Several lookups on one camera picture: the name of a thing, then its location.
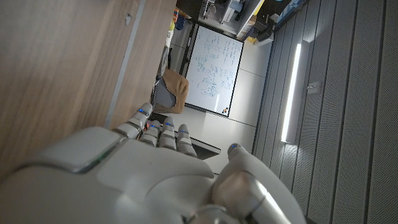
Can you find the black computer monitor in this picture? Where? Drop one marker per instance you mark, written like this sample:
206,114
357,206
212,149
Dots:
205,148

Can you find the brown jacket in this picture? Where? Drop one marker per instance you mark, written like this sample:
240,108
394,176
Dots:
178,90

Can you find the white shelf cabinet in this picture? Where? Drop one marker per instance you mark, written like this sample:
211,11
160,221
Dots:
228,15

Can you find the grey office chair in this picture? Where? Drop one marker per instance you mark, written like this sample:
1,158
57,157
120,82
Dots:
164,95

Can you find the long ceiling light bar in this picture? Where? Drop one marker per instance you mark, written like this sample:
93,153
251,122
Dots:
291,93

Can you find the white ceiling sensor box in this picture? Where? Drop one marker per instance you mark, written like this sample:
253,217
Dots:
313,88

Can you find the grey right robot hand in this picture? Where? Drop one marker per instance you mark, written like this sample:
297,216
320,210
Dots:
140,186

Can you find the whiteboard with black frame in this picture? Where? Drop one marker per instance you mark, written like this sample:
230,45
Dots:
214,68

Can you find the grey tape roll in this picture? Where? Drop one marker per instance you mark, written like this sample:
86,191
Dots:
163,62

